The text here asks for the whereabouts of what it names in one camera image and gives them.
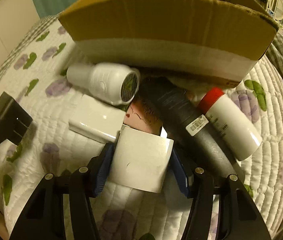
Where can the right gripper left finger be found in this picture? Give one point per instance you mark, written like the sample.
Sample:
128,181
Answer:
43,215

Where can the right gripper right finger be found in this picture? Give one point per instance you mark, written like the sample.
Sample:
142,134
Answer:
238,216

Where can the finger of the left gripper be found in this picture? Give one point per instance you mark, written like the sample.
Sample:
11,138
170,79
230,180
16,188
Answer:
14,120

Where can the white bottle red cap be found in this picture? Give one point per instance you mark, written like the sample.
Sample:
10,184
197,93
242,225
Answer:
235,128

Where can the white cylindrical device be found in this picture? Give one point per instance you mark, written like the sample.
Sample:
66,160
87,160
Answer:
113,83

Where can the white rectangular box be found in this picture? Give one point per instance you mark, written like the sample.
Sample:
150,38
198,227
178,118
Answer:
140,160

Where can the black remote control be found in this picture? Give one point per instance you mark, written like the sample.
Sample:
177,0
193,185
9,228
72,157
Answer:
190,127

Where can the pink patterned box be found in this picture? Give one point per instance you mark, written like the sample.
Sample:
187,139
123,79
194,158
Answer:
141,117

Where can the white floral quilt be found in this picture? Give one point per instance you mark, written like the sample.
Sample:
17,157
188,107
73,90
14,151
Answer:
34,74

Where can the white glossy flat box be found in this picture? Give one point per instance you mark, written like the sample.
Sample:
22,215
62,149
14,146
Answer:
97,120

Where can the brown cardboard box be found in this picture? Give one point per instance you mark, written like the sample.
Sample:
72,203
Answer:
215,41

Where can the white oval vanity mirror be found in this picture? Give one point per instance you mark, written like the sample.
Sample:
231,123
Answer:
275,9

